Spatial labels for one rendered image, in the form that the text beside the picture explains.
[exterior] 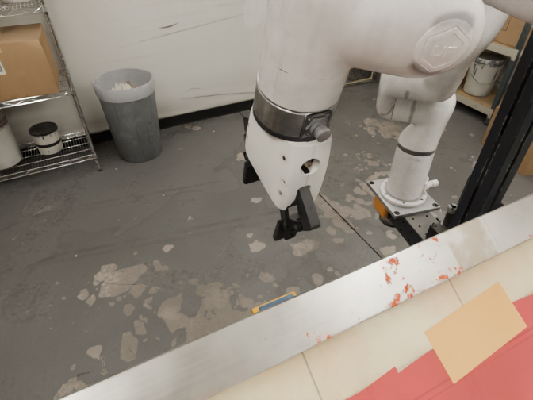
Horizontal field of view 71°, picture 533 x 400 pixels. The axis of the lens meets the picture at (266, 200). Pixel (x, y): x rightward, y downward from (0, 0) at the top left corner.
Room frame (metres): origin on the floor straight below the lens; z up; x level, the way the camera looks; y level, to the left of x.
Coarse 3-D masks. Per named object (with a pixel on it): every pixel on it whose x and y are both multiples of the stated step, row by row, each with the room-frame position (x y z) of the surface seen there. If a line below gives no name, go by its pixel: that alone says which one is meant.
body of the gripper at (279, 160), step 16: (256, 128) 0.34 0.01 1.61; (256, 144) 0.34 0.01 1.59; (272, 144) 0.31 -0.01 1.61; (288, 144) 0.29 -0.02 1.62; (304, 144) 0.29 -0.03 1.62; (320, 144) 0.29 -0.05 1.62; (256, 160) 0.34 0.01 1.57; (272, 160) 0.31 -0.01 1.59; (288, 160) 0.29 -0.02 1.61; (304, 160) 0.29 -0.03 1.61; (320, 160) 0.30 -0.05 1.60; (272, 176) 0.31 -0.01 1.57; (288, 176) 0.29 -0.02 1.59; (304, 176) 0.29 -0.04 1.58; (320, 176) 0.30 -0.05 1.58; (272, 192) 0.31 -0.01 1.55; (288, 192) 0.29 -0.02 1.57
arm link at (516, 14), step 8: (488, 0) 0.39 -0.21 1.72; (496, 0) 0.38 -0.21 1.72; (504, 0) 0.38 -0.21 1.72; (512, 0) 0.37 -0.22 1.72; (520, 0) 0.36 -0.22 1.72; (528, 0) 0.36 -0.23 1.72; (496, 8) 0.38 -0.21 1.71; (504, 8) 0.38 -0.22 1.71; (512, 8) 0.37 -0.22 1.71; (520, 8) 0.36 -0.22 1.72; (528, 8) 0.36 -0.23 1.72; (512, 16) 0.37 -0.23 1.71; (520, 16) 0.37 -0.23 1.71; (528, 16) 0.36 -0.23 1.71
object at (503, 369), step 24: (528, 312) 0.22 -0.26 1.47; (528, 336) 0.20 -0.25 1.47; (432, 360) 0.17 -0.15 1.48; (504, 360) 0.17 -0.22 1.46; (528, 360) 0.18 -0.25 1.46; (408, 384) 0.15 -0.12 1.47; (432, 384) 0.15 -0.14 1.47; (456, 384) 0.15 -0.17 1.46; (480, 384) 0.15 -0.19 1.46; (504, 384) 0.16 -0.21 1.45; (528, 384) 0.16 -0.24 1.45
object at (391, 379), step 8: (392, 368) 0.16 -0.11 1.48; (384, 376) 0.15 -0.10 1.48; (392, 376) 0.15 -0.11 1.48; (376, 384) 0.14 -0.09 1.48; (384, 384) 0.14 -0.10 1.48; (392, 384) 0.14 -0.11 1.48; (400, 384) 0.15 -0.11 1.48; (360, 392) 0.14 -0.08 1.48; (368, 392) 0.14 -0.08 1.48; (376, 392) 0.14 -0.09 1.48; (384, 392) 0.14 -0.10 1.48; (392, 392) 0.14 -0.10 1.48; (400, 392) 0.14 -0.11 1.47
